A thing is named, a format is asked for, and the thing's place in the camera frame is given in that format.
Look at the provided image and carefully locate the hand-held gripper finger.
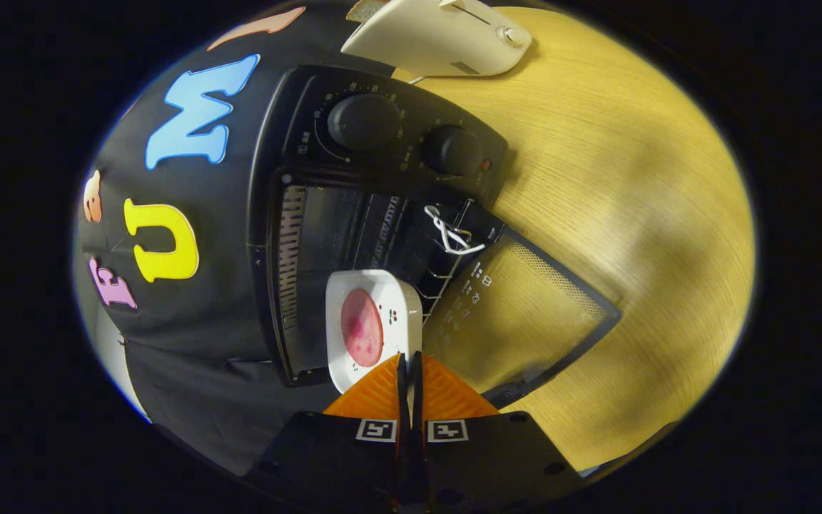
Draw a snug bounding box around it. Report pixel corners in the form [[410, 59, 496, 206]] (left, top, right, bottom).
[[247, 353, 410, 514], [411, 351, 583, 511]]

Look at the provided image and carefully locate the pink ham slice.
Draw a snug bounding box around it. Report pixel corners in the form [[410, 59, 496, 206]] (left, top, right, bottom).
[[340, 288, 385, 368]]

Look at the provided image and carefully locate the white square plate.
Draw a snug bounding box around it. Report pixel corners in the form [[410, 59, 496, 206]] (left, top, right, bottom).
[[325, 269, 424, 395]]

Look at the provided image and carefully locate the black toaster oven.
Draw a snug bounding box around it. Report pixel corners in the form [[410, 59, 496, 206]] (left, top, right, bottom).
[[247, 64, 622, 409]]

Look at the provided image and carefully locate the white pop-up toaster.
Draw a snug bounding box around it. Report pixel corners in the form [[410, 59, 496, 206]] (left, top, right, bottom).
[[340, 0, 534, 78]]

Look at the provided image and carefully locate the brown bread slice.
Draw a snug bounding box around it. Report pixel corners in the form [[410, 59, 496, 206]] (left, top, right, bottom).
[[345, 0, 390, 22]]

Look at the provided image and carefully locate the metal wire oven rack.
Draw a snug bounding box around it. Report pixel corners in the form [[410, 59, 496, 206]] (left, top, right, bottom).
[[350, 196, 472, 326]]

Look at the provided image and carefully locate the white cord tie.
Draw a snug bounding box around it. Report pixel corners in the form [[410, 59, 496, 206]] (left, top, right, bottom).
[[424, 205, 487, 256]]

